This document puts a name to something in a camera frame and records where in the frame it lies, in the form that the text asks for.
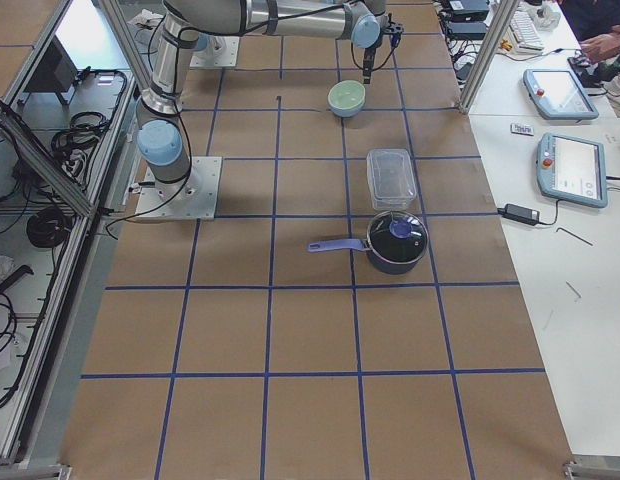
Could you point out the black monitor on shelf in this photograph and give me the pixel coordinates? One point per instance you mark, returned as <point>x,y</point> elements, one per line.
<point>55,73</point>

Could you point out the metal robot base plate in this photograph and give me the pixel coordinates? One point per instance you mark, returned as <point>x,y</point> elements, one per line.
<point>197,199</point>

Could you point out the person's hand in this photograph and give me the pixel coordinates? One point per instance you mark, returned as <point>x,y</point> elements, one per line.
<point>601,47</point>

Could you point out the aluminium frame post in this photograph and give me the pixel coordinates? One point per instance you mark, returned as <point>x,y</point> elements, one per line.
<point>498,26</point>

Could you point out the blue bowl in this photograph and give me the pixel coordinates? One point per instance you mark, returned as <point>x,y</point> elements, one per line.
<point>346,111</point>

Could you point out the upper teach pendant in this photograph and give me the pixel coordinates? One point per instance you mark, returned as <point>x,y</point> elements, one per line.
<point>558,95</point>

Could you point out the white keyboard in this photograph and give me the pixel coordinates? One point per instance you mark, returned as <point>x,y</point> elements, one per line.
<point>523,34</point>

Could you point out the blue saucepan with glass lid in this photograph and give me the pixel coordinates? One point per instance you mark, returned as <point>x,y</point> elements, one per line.
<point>395,242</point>

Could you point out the small white label box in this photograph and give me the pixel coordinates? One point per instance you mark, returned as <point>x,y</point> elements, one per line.
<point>521,129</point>

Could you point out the lower teach pendant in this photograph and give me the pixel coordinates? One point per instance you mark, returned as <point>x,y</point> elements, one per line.
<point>572,169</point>

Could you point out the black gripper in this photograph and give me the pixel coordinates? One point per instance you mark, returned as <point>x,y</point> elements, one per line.
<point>369,56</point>

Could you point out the black allen key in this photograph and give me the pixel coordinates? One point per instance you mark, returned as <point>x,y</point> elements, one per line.
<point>574,235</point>

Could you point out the green bowl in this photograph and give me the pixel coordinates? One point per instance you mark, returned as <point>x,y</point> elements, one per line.
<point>347,93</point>

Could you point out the black power adapter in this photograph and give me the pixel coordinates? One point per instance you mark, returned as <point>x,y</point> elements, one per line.
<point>519,214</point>

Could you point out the clear plastic container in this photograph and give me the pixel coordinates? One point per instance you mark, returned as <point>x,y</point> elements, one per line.
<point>391,179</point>

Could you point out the teach pendant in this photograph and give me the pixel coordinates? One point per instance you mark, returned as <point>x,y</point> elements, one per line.
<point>558,95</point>
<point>572,169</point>

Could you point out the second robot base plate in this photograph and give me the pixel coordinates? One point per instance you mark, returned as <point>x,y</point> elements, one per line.
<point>213,52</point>

